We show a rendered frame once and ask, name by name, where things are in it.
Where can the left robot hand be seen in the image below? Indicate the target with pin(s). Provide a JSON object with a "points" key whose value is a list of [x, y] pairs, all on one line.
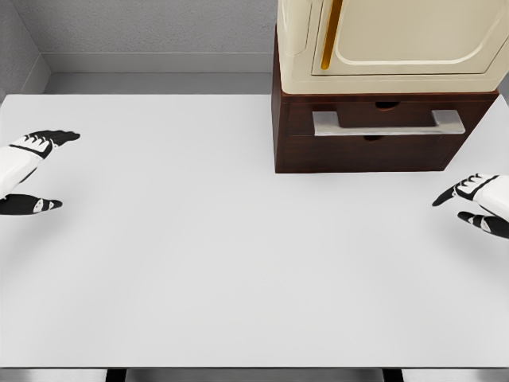
{"points": [[24, 159]]}

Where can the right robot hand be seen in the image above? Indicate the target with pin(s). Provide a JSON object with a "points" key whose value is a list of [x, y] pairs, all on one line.
{"points": [[487, 193]]}

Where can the dark brown wooden drawer cabinet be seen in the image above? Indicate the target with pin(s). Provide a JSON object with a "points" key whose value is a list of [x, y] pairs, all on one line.
{"points": [[358, 153]]}

